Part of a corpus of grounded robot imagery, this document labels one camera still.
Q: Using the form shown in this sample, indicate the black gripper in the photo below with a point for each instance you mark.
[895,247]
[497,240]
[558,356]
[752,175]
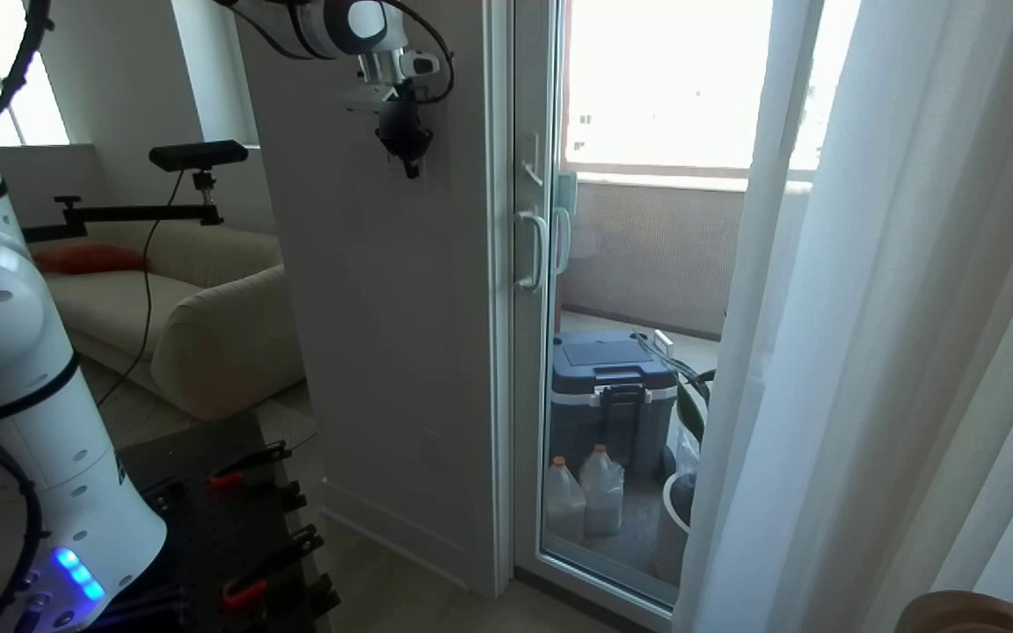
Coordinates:
[403,125]

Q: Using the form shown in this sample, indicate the white glass sliding door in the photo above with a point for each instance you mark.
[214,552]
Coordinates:
[577,303]

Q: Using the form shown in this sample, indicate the cream sofa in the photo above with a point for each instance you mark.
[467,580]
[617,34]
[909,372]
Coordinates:
[184,309]

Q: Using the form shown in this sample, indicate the blue grey cooler box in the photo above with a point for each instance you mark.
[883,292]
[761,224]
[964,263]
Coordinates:
[612,390]

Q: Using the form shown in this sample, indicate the orange cushion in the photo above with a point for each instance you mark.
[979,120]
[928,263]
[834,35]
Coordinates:
[90,258]

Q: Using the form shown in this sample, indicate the red black bar clamp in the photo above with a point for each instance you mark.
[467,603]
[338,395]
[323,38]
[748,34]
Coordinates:
[276,572]
[252,464]

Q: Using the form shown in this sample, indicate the clear plastic jug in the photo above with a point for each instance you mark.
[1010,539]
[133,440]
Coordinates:
[563,497]
[603,488]

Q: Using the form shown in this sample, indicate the grey bucket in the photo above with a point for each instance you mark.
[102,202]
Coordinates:
[674,510]

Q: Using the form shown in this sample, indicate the white sheer curtain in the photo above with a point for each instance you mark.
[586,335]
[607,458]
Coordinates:
[879,316]

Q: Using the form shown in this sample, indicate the brown wooden chair back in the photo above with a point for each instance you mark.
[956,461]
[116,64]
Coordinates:
[984,614]

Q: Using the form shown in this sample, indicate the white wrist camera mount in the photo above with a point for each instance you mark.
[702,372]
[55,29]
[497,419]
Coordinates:
[396,70]

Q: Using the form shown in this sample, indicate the black stereo camera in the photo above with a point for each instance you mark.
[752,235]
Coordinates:
[197,153]

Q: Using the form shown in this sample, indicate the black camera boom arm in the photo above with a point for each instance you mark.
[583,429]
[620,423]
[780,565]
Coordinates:
[122,214]

